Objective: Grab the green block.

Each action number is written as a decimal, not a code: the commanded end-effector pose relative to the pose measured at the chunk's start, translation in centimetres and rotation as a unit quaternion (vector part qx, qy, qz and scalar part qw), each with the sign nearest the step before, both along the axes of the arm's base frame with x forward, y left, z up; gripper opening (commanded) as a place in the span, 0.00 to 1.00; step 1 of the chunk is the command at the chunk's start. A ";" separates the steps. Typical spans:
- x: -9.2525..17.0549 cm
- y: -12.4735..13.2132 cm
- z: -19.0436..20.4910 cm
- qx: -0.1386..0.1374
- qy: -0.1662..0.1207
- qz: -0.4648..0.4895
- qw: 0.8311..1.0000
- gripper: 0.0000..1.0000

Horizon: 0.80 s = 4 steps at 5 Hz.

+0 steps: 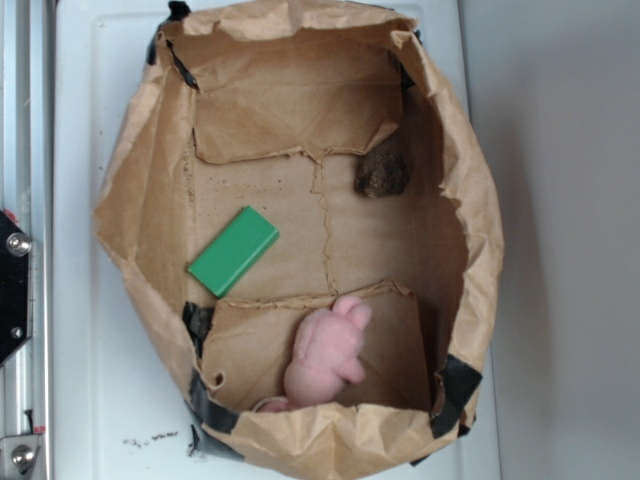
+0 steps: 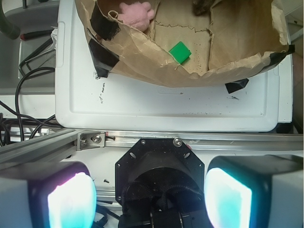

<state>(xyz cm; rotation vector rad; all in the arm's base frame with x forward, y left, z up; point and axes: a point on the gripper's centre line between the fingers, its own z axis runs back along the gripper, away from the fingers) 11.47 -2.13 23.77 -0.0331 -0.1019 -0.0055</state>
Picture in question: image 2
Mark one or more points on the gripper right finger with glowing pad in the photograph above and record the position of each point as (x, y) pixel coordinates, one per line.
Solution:
(260, 191)

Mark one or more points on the green block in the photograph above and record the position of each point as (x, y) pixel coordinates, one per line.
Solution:
(180, 52)

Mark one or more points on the black octagonal mount plate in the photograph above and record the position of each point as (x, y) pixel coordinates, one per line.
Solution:
(155, 167)

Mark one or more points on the pink plush toy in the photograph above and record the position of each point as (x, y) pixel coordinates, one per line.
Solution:
(136, 15)

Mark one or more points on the brown paper bag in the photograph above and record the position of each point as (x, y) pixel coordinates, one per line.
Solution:
(234, 40)

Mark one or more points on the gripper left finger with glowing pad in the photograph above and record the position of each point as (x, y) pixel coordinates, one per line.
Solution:
(46, 195)

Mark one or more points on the aluminium extrusion rail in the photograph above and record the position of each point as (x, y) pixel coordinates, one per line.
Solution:
(112, 145)

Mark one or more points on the brown rock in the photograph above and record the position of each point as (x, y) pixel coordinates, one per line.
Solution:
(201, 6)

